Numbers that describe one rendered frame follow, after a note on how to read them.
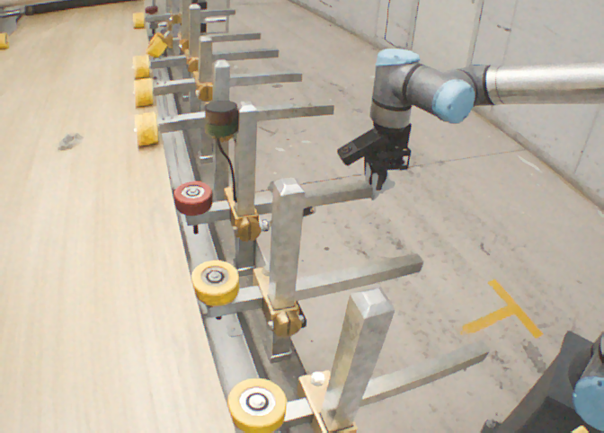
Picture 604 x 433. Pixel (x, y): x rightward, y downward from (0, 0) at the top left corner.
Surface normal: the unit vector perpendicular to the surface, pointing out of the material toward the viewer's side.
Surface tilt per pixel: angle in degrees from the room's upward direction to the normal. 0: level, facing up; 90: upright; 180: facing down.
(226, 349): 0
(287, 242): 90
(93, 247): 0
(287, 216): 90
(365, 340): 90
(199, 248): 0
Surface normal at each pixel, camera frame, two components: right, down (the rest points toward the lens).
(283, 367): 0.07, -0.80
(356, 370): 0.33, 0.58
